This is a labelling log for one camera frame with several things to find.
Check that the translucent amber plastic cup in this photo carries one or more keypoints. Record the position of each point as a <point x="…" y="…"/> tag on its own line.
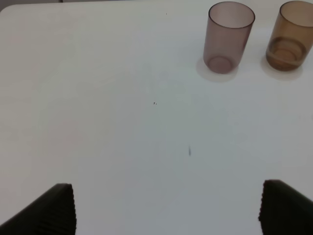
<point x="292" y="36"/>

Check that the translucent pink plastic cup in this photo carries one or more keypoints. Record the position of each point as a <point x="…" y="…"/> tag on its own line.
<point x="228" y="28"/>

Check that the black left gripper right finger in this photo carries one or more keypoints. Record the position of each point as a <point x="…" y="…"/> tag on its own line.
<point x="284" y="210"/>

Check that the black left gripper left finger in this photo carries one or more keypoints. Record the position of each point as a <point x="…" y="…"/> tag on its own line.
<point x="53" y="213"/>

